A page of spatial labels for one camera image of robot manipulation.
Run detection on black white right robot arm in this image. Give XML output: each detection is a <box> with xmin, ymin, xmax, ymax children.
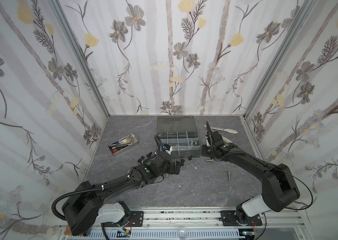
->
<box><xmin>202</xmin><ymin>122</ymin><xmax>314</xmax><ymax>226</ymax></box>

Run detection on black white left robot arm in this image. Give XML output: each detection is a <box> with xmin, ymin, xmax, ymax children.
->
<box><xmin>51</xmin><ymin>136</ymin><xmax>185</xmax><ymax>236</ymax></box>

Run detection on metal tongs with white tips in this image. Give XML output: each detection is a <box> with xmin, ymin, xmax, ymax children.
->
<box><xmin>207</xmin><ymin>125</ymin><xmax>239</xmax><ymax>143</ymax></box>

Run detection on green plastic organizer box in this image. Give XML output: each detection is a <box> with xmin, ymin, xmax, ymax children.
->
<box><xmin>157</xmin><ymin>116</ymin><xmax>201</xmax><ymax>159</ymax></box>

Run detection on metal tray with tools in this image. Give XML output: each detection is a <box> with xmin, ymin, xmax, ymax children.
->
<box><xmin>108</xmin><ymin>134</ymin><xmax>139</xmax><ymax>156</ymax></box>

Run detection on amber bottle with black cap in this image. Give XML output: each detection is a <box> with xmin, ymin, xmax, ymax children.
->
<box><xmin>64</xmin><ymin>226</ymin><xmax>72</xmax><ymax>236</ymax></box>

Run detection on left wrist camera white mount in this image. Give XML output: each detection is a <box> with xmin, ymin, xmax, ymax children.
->
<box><xmin>162</xmin><ymin>144</ymin><xmax>173</xmax><ymax>155</ymax></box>

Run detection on aluminium rail frame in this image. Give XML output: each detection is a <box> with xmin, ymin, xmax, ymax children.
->
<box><xmin>57</xmin><ymin>207</ymin><xmax>312</xmax><ymax>240</ymax></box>

